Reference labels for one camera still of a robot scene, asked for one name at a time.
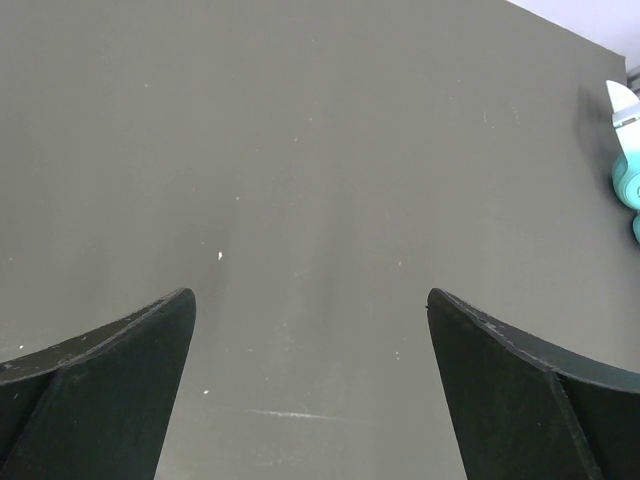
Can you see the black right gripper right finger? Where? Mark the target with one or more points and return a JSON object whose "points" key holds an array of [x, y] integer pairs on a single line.
{"points": [[524, 408]]}

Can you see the teal white headphones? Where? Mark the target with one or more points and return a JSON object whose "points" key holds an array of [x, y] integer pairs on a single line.
{"points": [[625, 171]]}

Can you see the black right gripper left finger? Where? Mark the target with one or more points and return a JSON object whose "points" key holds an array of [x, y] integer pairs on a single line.
{"points": [[98, 405]]}

